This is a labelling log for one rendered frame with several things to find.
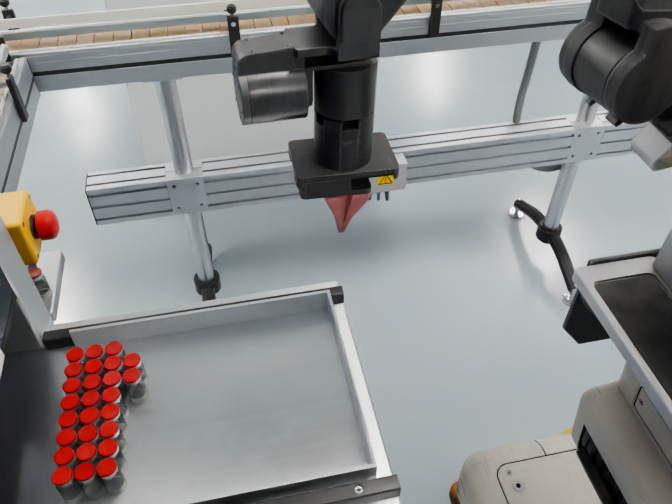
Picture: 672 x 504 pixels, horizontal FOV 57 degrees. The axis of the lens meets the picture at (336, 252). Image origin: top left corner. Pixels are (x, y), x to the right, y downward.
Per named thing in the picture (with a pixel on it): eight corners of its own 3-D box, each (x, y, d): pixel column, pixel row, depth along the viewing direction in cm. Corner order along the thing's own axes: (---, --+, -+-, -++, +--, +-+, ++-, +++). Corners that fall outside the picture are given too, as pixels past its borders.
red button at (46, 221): (30, 248, 82) (19, 226, 79) (34, 228, 85) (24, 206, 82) (60, 244, 83) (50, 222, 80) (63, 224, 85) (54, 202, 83)
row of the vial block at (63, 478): (62, 506, 67) (49, 487, 64) (77, 370, 80) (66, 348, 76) (84, 502, 67) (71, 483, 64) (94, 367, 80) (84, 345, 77)
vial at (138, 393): (130, 405, 76) (121, 384, 73) (130, 390, 77) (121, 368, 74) (148, 402, 76) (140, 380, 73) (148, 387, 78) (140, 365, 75)
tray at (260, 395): (55, 546, 64) (44, 532, 62) (77, 346, 82) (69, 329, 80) (375, 481, 69) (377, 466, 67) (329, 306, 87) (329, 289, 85)
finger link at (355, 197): (292, 213, 71) (290, 144, 64) (354, 206, 72) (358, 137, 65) (302, 255, 66) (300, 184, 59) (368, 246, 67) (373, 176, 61)
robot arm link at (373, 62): (388, 56, 53) (368, 28, 57) (308, 65, 51) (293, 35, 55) (382, 127, 58) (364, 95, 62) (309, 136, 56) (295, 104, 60)
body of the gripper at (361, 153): (287, 155, 65) (285, 91, 60) (383, 146, 66) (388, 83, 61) (297, 194, 60) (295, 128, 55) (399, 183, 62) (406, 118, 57)
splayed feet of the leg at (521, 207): (563, 309, 202) (575, 280, 192) (502, 210, 237) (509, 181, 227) (586, 305, 203) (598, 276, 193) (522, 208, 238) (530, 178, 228)
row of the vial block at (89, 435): (84, 502, 67) (72, 483, 64) (95, 367, 80) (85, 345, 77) (105, 498, 68) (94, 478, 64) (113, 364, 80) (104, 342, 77)
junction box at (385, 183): (363, 195, 172) (364, 168, 166) (359, 184, 176) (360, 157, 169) (405, 189, 174) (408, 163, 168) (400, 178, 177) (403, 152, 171)
